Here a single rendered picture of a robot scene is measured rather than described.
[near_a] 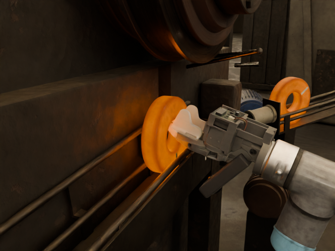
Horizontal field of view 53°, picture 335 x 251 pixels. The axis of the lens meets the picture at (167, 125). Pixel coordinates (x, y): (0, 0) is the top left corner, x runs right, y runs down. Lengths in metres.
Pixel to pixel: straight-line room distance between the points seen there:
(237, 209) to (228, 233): 0.22
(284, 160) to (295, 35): 2.91
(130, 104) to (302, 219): 0.36
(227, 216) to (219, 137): 1.23
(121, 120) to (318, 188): 0.35
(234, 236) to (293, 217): 1.06
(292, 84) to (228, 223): 0.86
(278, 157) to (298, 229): 0.13
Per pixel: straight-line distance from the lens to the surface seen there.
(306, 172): 0.59
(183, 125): 0.64
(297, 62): 3.46
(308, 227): 0.64
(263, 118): 1.08
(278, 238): 0.67
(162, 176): 0.60
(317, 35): 3.39
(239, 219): 1.80
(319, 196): 0.60
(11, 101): 0.46
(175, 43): 0.58
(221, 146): 0.61
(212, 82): 0.94
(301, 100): 1.20
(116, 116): 0.62
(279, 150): 0.60
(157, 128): 0.61
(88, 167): 0.56
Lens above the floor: 0.97
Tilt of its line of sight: 18 degrees down
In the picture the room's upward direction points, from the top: straight up
